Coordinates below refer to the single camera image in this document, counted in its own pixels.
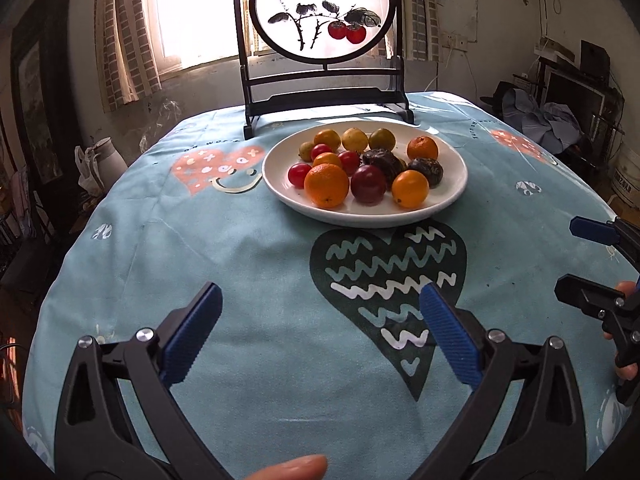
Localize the pale yellow kumquat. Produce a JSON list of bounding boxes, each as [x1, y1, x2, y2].
[[341, 127, 369, 152]]

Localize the light blue printed tablecloth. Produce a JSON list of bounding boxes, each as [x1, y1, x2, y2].
[[22, 91, 640, 480]]

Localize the round painted table screen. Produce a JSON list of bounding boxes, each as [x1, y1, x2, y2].
[[231, 0, 416, 142]]

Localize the bright window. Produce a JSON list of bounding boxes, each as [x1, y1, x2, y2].
[[150, 0, 251, 68]]

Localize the person's left hand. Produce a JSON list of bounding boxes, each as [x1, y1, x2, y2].
[[248, 454, 328, 480]]

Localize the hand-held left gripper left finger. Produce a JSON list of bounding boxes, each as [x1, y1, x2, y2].
[[52, 281, 223, 480]]

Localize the black cloth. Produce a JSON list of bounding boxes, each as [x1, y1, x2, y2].
[[480, 80, 521, 116]]

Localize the black framed board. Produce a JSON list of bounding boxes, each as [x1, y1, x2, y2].
[[542, 40, 626, 146]]

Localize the white bucket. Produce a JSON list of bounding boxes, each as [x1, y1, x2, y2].
[[607, 147, 640, 206]]

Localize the dark water chestnut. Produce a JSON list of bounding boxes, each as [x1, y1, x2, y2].
[[406, 157, 444, 188], [361, 147, 401, 192]]

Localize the grey-blue clothes pile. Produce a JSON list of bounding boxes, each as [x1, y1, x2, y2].
[[502, 87, 583, 148]]

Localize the white oval plate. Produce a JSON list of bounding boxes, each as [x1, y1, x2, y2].
[[262, 121, 469, 224]]

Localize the white kettle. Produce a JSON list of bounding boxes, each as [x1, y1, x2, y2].
[[75, 137, 128, 193]]

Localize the brick-pattern curtain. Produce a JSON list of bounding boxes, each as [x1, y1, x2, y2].
[[95, 0, 163, 111], [400, 0, 441, 61]]

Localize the dark red plum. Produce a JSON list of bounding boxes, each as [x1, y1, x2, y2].
[[350, 164, 387, 204]]

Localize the person's right hand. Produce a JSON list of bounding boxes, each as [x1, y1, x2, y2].
[[602, 281, 640, 385]]

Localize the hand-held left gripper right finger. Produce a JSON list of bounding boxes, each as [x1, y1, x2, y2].
[[419, 284, 587, 480]]

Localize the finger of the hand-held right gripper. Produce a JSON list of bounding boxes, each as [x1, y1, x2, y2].
[[554, 274, 627, 323], [570, 216, 640, 256]]

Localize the small orange-yellow kumquat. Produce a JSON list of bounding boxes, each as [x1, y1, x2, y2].
[[313, 128, 343, 153]]

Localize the green-yellow kumquat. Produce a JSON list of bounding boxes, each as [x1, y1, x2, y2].
[[368, 128, 397, 151]]

